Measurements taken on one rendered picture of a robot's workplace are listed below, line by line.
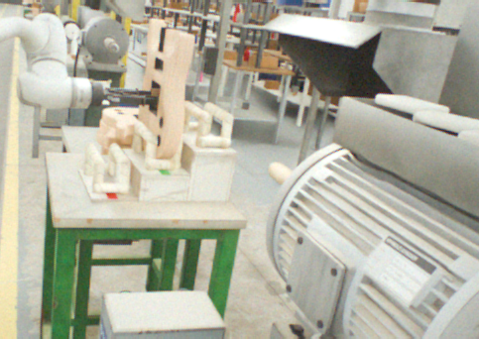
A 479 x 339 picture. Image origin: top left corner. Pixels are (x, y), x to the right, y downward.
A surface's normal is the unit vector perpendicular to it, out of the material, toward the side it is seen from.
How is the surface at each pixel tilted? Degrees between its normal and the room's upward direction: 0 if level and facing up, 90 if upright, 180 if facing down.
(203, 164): 90
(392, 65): 90
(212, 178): 90
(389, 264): 62
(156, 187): 90
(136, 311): 0
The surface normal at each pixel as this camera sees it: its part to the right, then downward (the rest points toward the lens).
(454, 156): -0.96, -0.03
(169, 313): 0.12, -0.93
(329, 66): 0.25, 0.36
